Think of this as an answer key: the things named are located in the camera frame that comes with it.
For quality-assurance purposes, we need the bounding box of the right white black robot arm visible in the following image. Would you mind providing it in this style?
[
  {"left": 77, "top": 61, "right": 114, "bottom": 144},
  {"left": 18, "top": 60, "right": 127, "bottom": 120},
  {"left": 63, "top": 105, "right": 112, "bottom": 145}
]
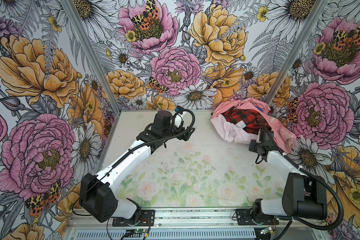
[{"left": 249, "top": 129, "right": 327, "bottom": 224}]

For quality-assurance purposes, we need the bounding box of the red black plaid cloth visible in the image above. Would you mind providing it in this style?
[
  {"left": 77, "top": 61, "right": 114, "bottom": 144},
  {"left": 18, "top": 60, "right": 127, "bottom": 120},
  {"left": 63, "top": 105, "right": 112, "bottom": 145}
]
[{"left": 222, "top": 107, "right": 272, "bottom": 135}]

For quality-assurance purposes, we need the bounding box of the right corrugated black cable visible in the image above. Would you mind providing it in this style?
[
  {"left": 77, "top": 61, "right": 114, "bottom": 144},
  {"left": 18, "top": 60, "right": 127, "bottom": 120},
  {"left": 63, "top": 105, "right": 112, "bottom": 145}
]
[{"left": 257, "top": 116, "right": 345, "bottom": 231}]

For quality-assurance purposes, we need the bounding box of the corrugated black cable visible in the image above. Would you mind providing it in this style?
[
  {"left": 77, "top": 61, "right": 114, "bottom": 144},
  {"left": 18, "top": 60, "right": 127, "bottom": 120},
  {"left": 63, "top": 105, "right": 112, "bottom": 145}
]
[
  {"left": 77, "top": 108, "right": 196, "bottom": 208},
  {"left": 257, "top": 116, "right": 345, "bottom": 231}
]

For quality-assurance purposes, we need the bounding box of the left aluminium corner post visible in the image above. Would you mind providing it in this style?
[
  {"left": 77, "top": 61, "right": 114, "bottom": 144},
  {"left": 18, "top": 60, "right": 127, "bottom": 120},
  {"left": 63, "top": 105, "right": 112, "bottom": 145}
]
[{"left": 62, "top": 1, "right": 121, "bottom": 117}]

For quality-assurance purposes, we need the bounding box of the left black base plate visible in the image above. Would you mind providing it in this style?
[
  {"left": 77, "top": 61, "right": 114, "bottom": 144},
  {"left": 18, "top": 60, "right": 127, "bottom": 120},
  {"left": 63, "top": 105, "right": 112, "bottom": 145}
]
[{"left": 112, "top": 210, "right": 156, "bottom": 227}]

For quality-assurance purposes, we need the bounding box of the left corrugated black cable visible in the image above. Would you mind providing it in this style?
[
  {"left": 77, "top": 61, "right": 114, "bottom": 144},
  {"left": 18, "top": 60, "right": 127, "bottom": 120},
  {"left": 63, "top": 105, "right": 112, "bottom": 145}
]
[{"left": 77, "top": 108, "right": 196, "bottom": 208}]

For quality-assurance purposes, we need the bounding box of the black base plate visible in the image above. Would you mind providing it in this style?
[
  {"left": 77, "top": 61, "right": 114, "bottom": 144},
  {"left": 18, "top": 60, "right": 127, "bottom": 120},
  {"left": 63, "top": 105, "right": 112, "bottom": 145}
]
[
  {"left": 112, "top": 210, "right": 156, "bottom": 227},
  {"left": 234, "top": 208, "right": 279, "bottom": 226}
]

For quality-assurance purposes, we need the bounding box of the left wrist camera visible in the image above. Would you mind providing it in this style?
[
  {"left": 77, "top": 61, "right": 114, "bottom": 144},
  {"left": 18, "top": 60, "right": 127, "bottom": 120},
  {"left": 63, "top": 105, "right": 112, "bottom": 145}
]
[{"left": 174, "top": 105, "right": 186, "bottom": 128}]

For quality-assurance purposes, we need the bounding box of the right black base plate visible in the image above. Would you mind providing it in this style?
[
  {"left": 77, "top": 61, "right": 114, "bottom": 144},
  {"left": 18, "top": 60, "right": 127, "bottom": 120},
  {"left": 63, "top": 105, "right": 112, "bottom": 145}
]
[{"left": 234, "top": 208, "right": 279, "bottom": 226}]

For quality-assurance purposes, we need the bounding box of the aluminium corner post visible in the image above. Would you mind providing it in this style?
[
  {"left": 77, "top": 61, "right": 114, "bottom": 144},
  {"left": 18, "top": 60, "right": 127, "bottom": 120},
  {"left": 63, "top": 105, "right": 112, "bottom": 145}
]
[
  {"left": 62, "top": 1, "right": 121, "bottom": 117},
  {"left": 265, "top": 0, "right": 329, "bottom": 104}
]

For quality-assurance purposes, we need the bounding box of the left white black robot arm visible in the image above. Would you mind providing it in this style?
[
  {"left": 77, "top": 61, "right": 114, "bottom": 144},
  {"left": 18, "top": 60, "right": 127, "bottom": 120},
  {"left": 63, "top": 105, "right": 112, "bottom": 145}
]
[{"left": 78, "top": 106, "right": 196, "bottom": 225}]

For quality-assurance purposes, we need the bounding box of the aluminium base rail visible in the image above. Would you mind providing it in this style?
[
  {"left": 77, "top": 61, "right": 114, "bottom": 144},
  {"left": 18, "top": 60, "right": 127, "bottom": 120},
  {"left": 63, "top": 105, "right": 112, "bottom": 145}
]
[{"left": 63, "top": 207, "right": 330, "bottom": 240}]

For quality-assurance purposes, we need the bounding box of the right aluminium corner post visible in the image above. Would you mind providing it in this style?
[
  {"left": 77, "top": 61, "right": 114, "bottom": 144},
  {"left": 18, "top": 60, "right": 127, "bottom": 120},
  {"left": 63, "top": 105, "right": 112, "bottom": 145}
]
[{"left": 265, "top": 0, "right": 329, "bottom": 104}]

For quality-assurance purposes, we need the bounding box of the light pink cloth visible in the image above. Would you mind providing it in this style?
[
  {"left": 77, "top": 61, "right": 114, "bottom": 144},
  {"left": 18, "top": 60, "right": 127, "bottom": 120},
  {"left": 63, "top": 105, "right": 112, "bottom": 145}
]
[{"left": 211, "top": 115, "right": 258, "bottom": 144}]

